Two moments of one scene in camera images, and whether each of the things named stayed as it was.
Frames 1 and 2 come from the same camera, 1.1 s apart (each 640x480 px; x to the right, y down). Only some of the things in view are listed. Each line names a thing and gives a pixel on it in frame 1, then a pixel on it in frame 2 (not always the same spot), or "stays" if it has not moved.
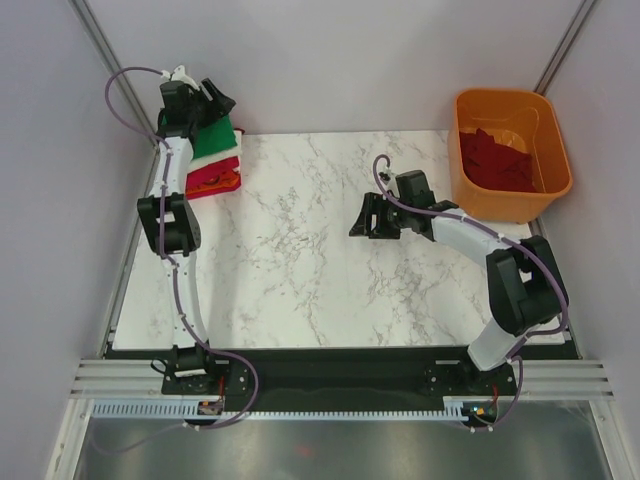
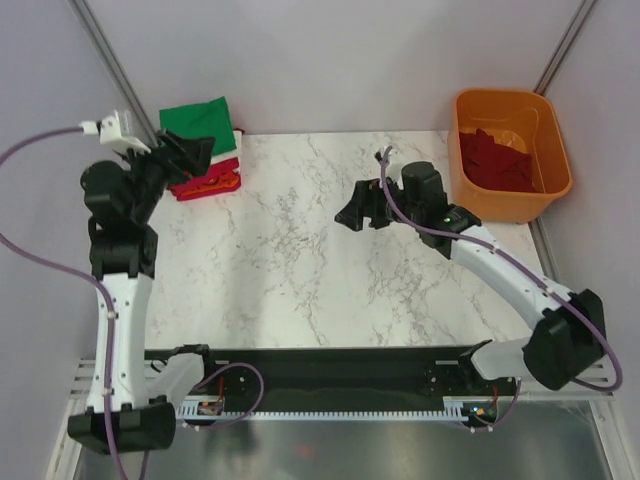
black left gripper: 219,105 to 193,154
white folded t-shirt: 219,155 stays
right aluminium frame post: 546,79 stays
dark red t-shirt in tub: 492,165 stays
